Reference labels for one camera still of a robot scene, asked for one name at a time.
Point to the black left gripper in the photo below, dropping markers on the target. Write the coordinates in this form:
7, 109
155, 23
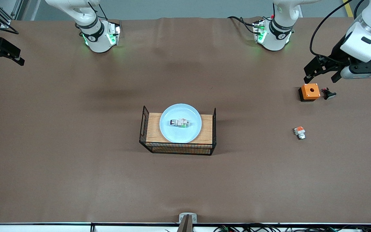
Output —
337, 55

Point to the light blue round plate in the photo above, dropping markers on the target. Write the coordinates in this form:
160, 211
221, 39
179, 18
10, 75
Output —
172, 135

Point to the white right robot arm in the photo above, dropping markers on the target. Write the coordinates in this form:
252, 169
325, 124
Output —
97, 42

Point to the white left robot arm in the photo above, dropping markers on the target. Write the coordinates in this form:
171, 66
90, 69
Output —
279, 35

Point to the black push button head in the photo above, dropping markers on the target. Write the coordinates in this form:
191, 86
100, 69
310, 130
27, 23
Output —
328, 94

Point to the orange button box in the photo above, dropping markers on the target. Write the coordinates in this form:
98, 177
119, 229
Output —
310, 91

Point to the white orange contact block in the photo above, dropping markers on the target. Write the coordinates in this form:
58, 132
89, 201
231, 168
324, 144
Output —
299, 132

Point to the white table edge rail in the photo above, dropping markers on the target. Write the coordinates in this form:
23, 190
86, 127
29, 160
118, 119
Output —
43, 228

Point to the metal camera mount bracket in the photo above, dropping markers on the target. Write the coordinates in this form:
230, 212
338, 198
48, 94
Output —
187, 222

